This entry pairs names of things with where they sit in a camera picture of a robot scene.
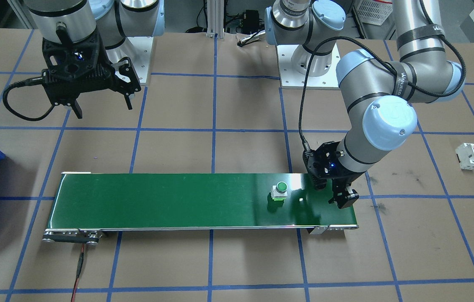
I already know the white perforated plastic basket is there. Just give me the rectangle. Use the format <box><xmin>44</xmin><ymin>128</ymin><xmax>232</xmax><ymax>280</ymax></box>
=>
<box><xmin>352</xmin><ymin>0</ymin><xmax>396</xmax><ymax>28</ymax></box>

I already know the white red circuit breaker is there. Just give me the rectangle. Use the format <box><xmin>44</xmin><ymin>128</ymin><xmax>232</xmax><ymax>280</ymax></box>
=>
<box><xmin>455</xmin><ymin>142</ymin><xmax>474</xmax><ymax>171</ymax></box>

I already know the green push button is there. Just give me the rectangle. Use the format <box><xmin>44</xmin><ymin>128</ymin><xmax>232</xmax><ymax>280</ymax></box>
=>
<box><xmin>269</xmin><ymin>181</ymin><xmax>289</xmax><ymax>203</ymax></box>

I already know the black camera cable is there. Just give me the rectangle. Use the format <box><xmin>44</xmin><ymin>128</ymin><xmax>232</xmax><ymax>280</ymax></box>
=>
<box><xmin>2</xmin><ymin>77</ymin><xmax>59</xmax><ymax>123</ymax></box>
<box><xmin>298</xmin><ymin>0</ymin><xmax>466</xmax><ymax>152</ymax></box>

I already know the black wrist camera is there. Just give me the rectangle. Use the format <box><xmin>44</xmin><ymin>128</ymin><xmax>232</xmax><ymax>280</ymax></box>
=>
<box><xmin>303</xmin><ymin>145</ymin><xmax>325</xmax><ymax>177</ymax></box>
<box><xmin>45</xmin><ymin>72</ymin><xmax>114</xmax><ymax>106</ymax></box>

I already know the red black conveyor cable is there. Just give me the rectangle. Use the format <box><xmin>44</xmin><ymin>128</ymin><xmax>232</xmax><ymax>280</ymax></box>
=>
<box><xmin>71</xmin><ymin>245</ymin><xmax>87</xmax><ymax>302</ymax></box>

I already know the black terminal box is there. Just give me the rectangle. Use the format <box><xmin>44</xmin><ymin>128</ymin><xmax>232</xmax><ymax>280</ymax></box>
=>
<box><xmin>242</xmin><ymin>10</ymin><xmax>266</xmax><ymax>31</ymax></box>

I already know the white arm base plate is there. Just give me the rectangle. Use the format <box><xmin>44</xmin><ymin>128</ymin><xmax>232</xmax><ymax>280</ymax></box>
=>
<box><xmin>105</xmin><ymin>36</ymin><xmax>154</xmax><ymax>85</ymax></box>
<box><xmin>277</xmin><ymin>43</ymin><xmax>342</xmax><ymax>90</ymax></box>

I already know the green belt conveyor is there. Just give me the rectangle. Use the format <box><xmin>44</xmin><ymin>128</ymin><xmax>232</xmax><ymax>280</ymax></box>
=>
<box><xmin>42</xmin><ymin>171</ymin><xmax>359</xmax><ymax>245</ymax></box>

